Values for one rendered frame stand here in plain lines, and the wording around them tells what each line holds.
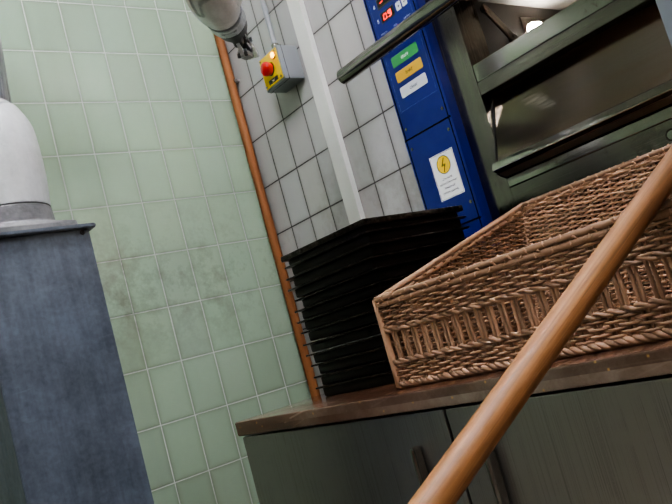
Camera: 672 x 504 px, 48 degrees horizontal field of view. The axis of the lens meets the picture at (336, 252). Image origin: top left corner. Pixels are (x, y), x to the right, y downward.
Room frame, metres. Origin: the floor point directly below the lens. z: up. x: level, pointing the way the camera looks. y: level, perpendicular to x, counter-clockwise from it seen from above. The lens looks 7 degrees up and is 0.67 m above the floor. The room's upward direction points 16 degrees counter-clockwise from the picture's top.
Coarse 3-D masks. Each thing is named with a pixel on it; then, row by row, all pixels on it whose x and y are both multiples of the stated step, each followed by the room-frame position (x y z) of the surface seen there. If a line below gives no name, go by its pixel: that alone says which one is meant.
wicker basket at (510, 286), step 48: (576, 192) 1.43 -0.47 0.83; (624, 192) 1.35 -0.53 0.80; (480, 240) 1.42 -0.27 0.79; (528, 240) 1.51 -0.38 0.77; (576, 240) 0.93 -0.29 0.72; (432, 288) 1.13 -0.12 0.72; (480, 288) 1.07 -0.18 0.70; (528, 288) 1.01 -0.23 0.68; (624, 288) 0.91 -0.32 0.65; (384, 336) 1.23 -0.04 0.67; (432, 336) 1.30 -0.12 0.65; (480, 336) 1.37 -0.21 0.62; (528, 336) 1.03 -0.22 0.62; (576, 336) 0.97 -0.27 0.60; (624, 336) 0.92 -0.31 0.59
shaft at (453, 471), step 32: (640, 192) 0.83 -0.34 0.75; (640, 224) 0.80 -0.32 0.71; (608, 256) 0.76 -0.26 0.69; (576, 288) 0.74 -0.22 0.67; (544, 320) 0.72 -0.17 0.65; (576, 320) 0.72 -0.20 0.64; (544, 352) 0.69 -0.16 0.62; (512, 384) 0.67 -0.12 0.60; (480, 416) 0.65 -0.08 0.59; (512, 416) 0.66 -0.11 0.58; (448, 448) 0.64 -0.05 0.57; (480, 448) 0.63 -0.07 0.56; (448, 480) 0.61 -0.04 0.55
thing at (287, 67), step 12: (276, 48) 1.98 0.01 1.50; (288, 48) 2.00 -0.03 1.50; (264, 60) 2.03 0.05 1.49; (276, 60) 1.99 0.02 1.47; (288, 60) 1.99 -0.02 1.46; (276, 72) 2.00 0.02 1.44; (288, 72) 1.99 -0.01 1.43; (300, 72) 2.01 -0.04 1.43; (276, 84) 2.01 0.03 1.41; (288, 84) 2.03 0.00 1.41
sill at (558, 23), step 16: (592, 0) 1.35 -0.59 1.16; (608, 0) 1.33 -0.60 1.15; (560, 16) 1.41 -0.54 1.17; (576, 16) 1.38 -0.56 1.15; (528, 32) 1.47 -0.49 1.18; (544, 32) 1.44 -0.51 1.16; (560, 32) 1.42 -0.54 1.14; (512, 48) 1.51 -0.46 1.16; (528, 48) 1.48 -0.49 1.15; (480, 64) 1.57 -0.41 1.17; (496, 64) 1.54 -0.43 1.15; (480, 80) 1.58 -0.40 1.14
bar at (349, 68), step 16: (432, 0) 1.16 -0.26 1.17; (448, 0) 1.14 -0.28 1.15; (656, 0) 0.69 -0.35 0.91; (416, 16) 1.19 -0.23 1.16; (432, 16) 1.18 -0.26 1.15; (400, 32) 1.23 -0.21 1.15; (416, 32) 1.22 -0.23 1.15; (368, 48) 1.30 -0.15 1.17; (384, 48) 1.27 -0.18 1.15; (352, 64) 1.33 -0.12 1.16; (368, 64) 1.31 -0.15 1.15
